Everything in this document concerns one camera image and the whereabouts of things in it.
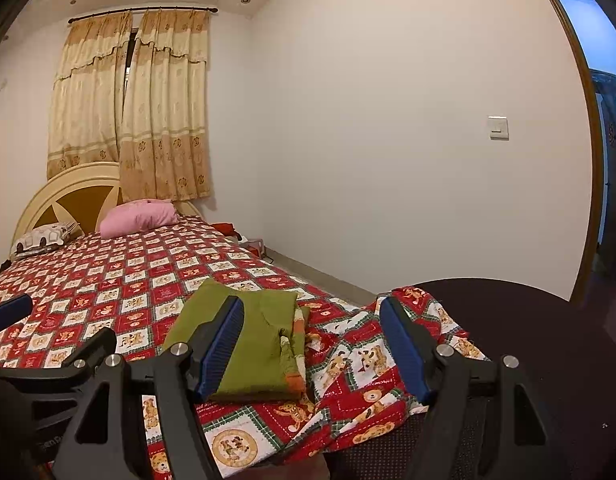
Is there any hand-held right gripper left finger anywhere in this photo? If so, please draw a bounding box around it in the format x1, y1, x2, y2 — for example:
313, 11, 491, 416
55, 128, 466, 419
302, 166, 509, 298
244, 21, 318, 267
53, 295, 246, 480

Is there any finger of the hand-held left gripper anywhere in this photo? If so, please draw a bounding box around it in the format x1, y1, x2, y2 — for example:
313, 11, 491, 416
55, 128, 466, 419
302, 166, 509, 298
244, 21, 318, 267
0, 327, 117, 396
0, 294, 34, 333

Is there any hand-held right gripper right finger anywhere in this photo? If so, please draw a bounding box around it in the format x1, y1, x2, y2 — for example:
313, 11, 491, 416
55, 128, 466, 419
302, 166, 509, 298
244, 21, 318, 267
379, 296, 571, 480

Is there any green orange striped sweater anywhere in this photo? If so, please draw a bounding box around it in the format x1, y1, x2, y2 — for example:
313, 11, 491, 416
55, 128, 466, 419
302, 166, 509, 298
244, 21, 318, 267
163, 277, 311, 403

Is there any white patterned pillow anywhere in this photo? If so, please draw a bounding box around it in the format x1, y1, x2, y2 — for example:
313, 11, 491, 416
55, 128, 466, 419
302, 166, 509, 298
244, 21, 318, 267
10, 221, 84, 261

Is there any red printed blanket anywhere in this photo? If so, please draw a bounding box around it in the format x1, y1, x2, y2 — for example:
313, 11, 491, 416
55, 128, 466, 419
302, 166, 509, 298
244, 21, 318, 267
0, 214, 489, 480

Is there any small white red box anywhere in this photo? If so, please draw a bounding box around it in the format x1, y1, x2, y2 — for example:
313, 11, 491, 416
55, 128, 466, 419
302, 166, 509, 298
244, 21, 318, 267
240, 235, 267, 261

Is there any cream yellow headboard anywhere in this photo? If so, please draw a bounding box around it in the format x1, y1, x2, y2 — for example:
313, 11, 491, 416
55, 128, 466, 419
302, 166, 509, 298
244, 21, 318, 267
13, 161, 201, 246

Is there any dark round mesh seat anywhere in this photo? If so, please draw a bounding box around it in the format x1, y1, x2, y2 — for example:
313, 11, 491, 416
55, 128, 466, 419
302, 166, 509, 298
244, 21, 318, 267
333, 277, 616, 480

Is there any pink pillow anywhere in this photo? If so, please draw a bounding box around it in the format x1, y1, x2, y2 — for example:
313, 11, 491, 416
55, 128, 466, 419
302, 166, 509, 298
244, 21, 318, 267
99, 198, 180, 239

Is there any beige patterned curtain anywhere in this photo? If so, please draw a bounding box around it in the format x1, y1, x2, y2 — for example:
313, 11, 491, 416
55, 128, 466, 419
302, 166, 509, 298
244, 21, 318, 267
47, 10, 134, 181
119, 7, 211, 202

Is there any dark door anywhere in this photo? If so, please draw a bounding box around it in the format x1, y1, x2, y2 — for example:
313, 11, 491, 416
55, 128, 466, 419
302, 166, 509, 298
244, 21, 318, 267
590, 69, 616, 281

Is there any black curtain rod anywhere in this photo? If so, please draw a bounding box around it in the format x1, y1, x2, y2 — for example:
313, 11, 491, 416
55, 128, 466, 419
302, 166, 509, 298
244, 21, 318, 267
68, 6, 219, 23

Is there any wooden door frame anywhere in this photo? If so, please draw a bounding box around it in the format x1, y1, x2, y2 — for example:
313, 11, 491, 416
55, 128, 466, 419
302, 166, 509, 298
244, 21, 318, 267
525, 0, 605, 303

